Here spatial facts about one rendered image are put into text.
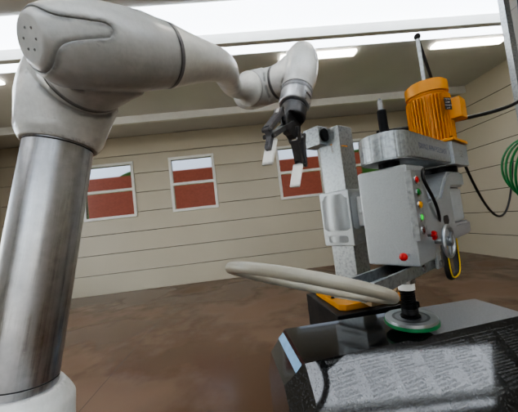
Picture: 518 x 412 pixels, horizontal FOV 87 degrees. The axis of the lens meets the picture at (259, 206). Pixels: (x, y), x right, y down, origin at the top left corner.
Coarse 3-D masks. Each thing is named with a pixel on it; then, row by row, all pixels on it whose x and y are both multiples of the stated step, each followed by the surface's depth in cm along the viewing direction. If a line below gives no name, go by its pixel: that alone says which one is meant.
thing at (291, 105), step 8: (288, 104) 73; (296, 104) 73; (288, 112) 72; (296, 112) 72; (304, 112) 74; (280, 120) 73; (288, 120) 72; (296, 120) 75; (304, 120) 75; (288, 136) 74; (296, 136) 75
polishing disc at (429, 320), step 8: (392, 312) 128; (400, 312) 127; (424, 312) 124; (392, 320) 119; (400, 320) 118; (408, 320) 117; (416, 320) 116; (424, 320) 115; (432, 320) 114; (408, 328) 113; (416, 328) 111; (424, 328) 111
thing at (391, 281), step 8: (424, 264) 123; (432, 264) 129; (440, 264) 128; (368, 272) 112; (376, 272) 116; (384, 272) 121; (392, 272) 126; (400, 272) 107; (408, 272) 111; (416, 272) 116; (424, 272) 122; (368, 280) 112; (376, 280) 114; (384, 280) 98; (392, 280) 102; (400, 280) 106; (408, 280) 110; (392, 288) 101
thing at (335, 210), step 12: (324, 204) 208; (336, 204) 199; (360, 204) 194; (324, 216) 210; (336, 216) 200; (348, 216) 196; (360, 216) 195; (336, 228) 200; (348, 228) 196; (360, 228) 197
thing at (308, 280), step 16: (240, 272) 67; (256, 272) 63; (272, 272) 60; (288, 272) 59; (304, 272) 58; (320, 272) 58; (304, 288) 101; (320, 288) 99; (336, 288) 57; (352, 288) 57; (368, 288) 59; (384, 288) 62
